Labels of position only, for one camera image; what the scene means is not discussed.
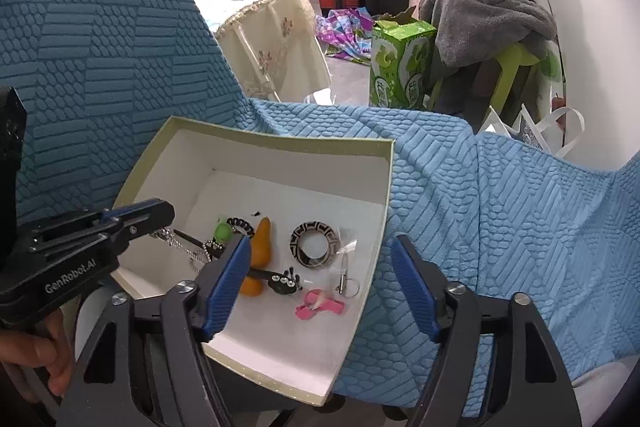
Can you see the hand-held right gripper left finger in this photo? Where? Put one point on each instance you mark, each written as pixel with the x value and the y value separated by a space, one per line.
pixel 227 287

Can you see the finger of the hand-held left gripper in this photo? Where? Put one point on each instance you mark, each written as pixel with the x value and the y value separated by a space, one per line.
pixel 127 208
pixel 147 222

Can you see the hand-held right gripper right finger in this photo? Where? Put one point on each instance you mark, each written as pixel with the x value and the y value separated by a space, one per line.
pixel 412 287

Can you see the green flower hair clip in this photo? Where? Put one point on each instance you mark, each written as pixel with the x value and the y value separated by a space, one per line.
pixel 221 233

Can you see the black patterned bangle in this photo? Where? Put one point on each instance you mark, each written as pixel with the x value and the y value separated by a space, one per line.
pixel 298 247

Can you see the pink hair clip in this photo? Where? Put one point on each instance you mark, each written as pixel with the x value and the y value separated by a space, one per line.
pixel 327 306

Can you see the pale green gift box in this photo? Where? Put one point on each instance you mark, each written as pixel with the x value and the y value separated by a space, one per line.
pixel 280 187

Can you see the person's left hand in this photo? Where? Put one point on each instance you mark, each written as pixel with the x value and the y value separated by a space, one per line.
pixel 57 352

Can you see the black rhinestone hair clip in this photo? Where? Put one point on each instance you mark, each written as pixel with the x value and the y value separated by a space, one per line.
pixel 212 248
pixel 282 284

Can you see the orange pear-shaped ornament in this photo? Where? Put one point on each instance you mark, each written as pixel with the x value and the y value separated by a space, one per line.
pixel 262 252

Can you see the clear plastic bag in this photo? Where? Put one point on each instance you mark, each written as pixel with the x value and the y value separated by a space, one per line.
pixel 347 247

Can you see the blue textured sofa cover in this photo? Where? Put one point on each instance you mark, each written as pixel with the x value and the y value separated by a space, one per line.
pixel 500 232

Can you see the green printed carton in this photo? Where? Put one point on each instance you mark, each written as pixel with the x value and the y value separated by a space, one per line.
pixel 395 62

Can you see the cream cloth covered table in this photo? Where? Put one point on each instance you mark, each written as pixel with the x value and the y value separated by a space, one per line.
pixel 260 22

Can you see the green plastic stool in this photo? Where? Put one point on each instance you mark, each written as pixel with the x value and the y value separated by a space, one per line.
pixel 510 62

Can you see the colourful patterned bag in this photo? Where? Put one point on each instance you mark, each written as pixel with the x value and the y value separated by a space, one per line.
pixel 345 32

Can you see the printed white tote bag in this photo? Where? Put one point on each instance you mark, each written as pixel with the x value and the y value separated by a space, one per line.
pixel 552 62

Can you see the grey fleece blanket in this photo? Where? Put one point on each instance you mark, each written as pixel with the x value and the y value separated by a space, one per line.
pixel 480 17

